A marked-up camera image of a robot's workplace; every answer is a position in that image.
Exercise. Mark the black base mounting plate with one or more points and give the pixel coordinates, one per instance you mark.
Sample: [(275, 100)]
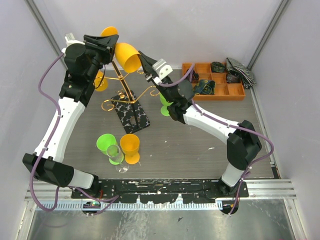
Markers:
[(160, 191)]

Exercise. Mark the striped cloth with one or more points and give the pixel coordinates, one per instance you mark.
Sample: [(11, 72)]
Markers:
[(237, 69)]

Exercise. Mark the dark floral cloth rear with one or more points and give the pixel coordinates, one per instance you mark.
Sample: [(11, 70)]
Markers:
[(217, 67)]

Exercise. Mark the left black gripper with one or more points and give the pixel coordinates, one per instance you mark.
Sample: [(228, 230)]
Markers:
[(106, 45)]

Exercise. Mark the dark floral cloth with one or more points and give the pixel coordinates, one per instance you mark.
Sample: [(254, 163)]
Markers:
[(217, 67), (204, 87)]

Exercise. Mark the grey cable duct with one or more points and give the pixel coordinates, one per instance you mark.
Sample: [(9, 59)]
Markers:
[(73, 205)]

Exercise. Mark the orange compartment tray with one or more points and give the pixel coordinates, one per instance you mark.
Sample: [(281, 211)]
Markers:
[(223, 90)]

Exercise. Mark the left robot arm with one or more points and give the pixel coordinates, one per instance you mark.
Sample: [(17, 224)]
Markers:
[(83, 59)]

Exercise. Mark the orange goblet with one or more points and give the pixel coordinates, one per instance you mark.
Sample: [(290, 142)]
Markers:
[(130, 145), (100, 82), (125, 54)]

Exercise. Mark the clear wine glass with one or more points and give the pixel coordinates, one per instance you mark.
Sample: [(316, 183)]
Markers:
[(116, 155)]

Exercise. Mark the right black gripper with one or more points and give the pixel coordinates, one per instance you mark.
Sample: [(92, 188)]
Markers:
[(147, 63)]

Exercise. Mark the green goblet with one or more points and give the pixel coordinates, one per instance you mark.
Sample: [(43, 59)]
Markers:
[(164, 109), (104, 141)]

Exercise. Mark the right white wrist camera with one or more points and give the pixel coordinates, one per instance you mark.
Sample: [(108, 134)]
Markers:
[(162, 68)]

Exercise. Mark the gold wine glass rack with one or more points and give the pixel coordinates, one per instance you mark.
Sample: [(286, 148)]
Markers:
[(126, 104)]

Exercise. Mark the dark patterned cloth right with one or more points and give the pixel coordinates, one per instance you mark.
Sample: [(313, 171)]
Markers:
[(233, 78)]

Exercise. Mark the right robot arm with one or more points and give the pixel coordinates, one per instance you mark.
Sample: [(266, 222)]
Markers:
[(241, 140)]

